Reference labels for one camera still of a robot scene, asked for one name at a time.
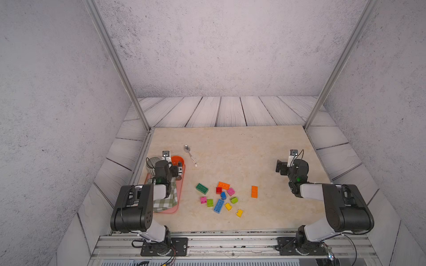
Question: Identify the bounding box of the green checkered cloth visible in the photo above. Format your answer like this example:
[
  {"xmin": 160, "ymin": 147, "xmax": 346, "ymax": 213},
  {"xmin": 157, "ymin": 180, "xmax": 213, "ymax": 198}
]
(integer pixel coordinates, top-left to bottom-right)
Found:
[{"xmin": 153, "ymin": 177, "xmax": 178, "ymax": 213}]

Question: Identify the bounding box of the magenta lego brick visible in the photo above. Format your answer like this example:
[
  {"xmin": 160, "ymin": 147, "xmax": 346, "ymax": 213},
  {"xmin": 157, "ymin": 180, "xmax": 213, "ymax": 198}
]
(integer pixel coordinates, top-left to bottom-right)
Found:
[{"xmin": 227, "ymin": 187, "xmax": 235, "ymax": 196}]

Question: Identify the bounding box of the right frame post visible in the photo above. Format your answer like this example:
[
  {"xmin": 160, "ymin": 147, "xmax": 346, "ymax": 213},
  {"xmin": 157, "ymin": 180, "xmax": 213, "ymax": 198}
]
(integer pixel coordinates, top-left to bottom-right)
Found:
[{"xmin": 304, "ymin": 0, "xmax": 379, "ymax": 132}]

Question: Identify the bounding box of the dark green lego brick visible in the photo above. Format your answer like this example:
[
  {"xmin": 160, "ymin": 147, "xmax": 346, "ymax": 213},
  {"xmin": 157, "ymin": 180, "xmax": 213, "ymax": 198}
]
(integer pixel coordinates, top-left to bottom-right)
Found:
[{"xmin": 196, "ymin": 183, "xmax": 209, "ymax": 195}]

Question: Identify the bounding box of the metal spoon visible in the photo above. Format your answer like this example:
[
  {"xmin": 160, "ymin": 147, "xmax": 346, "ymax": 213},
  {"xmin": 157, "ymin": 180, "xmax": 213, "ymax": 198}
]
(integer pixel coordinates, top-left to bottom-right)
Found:
[{"xmin": 184, "ymin": 145, "xmax": 198, "ymax": 167}]

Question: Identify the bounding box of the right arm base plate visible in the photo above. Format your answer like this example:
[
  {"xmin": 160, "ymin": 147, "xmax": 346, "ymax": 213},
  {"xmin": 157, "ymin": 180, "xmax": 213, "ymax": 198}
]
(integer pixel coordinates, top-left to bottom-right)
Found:
[{"xmin": 274, "ymin": 237, "xmax": 328, "ymax": 256}]

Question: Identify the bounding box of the long blue lego brick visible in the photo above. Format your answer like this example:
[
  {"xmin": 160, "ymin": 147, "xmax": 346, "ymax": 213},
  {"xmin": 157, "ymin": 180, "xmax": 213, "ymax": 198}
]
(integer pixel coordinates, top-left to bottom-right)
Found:
[{"xmin": 214, "ymin": 199, "xmax": 225, "ymax": 214}]

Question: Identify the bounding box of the pink tray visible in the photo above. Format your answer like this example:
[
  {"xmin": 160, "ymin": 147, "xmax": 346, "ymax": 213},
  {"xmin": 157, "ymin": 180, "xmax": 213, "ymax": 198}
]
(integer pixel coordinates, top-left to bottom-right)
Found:
[{"xmin": 159, "ymin": 165, "xmax": 186, "ymax": 214}]

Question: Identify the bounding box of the orange lego brick right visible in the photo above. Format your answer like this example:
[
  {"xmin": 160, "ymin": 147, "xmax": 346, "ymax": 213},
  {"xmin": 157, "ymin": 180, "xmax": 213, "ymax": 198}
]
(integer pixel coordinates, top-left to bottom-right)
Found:
[{"xmin": 251, "ymin": 186, "xmax": 258, "ymax": 198}]

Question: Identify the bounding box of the frame post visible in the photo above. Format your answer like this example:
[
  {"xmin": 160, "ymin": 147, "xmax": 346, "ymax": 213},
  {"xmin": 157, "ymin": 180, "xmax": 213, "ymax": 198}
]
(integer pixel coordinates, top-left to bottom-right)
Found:
[
  {"xmin": 304, "ymin": 0, "xmax": 379, "ymax": 132},
  {"xmin": 84, "ymin": 0, "xmax": 151, "ymax": 131}
]

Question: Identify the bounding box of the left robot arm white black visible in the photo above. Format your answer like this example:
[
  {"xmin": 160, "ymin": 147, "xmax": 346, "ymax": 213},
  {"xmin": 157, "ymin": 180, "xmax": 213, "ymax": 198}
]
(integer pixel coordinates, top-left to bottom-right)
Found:
[{"xmin": 110, "ymin": 156, "xmax": 185, "ymax": 247}]

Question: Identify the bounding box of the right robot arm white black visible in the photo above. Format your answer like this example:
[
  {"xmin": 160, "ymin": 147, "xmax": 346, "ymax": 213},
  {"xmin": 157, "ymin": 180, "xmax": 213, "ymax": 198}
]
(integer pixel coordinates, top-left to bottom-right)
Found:
[{"xmin": 276, "ymin": 159, "xmax": 375, "ymax": 254}]

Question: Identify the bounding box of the orange plastic bowl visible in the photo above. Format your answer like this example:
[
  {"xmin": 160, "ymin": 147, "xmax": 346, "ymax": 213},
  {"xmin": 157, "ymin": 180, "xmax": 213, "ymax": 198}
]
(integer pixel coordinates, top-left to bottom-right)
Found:
[{"xmin": 172, "ymin": 156, "xmax": 185, "ymax": 167}]

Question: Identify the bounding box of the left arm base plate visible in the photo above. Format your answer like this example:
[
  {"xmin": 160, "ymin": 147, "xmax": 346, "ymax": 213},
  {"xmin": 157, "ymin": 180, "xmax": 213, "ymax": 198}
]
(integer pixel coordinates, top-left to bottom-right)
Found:
[{"xmin": 140, "ymin": 237, "xmax": 189, "ymax": 257}]

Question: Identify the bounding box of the grey ribbed cup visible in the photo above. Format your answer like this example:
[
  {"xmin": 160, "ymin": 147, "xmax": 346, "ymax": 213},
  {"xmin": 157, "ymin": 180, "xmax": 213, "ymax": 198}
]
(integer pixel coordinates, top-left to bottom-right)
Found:
[{"xmin": 145, "ymin": 157, "xmax": 161, "ymax": 176}]

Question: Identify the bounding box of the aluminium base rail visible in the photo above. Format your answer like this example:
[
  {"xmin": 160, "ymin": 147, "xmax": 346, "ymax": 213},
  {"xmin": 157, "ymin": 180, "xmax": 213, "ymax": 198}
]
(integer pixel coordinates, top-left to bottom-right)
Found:
[{"xmin": 89, "ymin": 230, "xmax": 381, "ymax": 266}]

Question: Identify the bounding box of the orange long lego brick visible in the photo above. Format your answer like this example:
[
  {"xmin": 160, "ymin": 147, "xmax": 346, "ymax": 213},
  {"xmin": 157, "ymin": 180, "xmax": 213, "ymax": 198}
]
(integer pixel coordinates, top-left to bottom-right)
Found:
[{"xmin": 218, "ymin": 182, "xmax": 230, "ymax": 190}]

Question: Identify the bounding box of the left frame post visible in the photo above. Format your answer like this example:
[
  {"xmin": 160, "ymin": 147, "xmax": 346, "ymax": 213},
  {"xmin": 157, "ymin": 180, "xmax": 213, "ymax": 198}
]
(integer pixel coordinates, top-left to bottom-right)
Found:
[{"xmin": 84, "ymin": 0, "xmax": 151, "ymax": 131}]

